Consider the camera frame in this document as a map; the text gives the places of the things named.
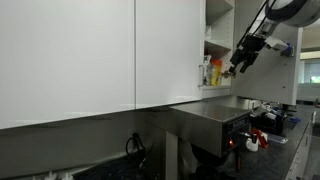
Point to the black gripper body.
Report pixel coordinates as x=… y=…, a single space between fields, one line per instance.
x=251 y=46

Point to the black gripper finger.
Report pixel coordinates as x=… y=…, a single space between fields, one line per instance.
x=249 y=61
x=235 y=65

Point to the white cabinet door with lock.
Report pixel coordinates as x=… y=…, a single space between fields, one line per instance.
x=266 y=83

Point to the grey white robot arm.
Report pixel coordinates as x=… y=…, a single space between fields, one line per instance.
x=296 y=11

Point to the metal cabinet hinge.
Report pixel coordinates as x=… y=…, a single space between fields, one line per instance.
x=226 y=74

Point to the yellow container orange lid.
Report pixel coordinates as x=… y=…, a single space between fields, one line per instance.
x=216 y=73

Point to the white cabinet carcass with shelves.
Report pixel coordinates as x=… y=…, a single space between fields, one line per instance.
x=224 y=30

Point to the clear plastic container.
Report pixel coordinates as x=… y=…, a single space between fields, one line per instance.
x=278 y=139

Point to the white lower cabinet fronts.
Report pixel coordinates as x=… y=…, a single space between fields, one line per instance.
x=300 y=156

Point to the white coffee bag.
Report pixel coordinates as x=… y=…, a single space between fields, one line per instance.
x=207 y=71

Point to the clear plastic item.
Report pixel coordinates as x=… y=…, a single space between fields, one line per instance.
x=208 y=32

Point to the bright window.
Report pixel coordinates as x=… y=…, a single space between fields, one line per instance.
x=313 y=75

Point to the black condiment caddy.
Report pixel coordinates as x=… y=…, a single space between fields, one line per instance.
x=266 y=125

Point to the stainless steel coffee maker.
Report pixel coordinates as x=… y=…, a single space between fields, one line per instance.
x=206 y=126

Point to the small blue packet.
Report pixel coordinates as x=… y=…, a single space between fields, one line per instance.
x=295 y=119

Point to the black coffee pot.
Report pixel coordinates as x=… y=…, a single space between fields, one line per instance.
x=210 y=166

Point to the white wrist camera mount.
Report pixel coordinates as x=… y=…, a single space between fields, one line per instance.
x=275 y=42

